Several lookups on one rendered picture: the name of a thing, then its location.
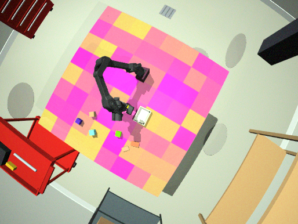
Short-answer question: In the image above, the orange rectangular block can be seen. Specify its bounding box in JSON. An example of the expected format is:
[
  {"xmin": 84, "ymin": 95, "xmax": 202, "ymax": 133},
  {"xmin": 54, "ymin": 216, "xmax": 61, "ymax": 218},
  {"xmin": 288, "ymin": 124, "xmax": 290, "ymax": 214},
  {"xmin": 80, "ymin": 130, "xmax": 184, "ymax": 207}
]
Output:
[{"xmin": 131, "ymin": 141, "xmax": 139, "ymax": 147}]

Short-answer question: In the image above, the green cube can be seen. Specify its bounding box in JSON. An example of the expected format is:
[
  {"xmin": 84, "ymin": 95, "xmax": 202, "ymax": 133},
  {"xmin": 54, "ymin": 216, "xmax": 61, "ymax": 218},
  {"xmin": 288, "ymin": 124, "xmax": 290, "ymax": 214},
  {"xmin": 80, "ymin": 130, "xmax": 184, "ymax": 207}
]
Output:
[{"xmin": 115, "ymin": 131, "xmax": 122, "ymax": 137}]

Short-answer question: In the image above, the teal cube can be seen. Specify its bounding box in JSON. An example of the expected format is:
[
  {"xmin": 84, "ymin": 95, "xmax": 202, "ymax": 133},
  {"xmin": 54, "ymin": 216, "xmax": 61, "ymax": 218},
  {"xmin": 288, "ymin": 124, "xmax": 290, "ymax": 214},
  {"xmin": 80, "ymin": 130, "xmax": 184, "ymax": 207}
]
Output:
[{"xmin": 89, "ymin": 129, "xmax": 96, "ymax": 135}]

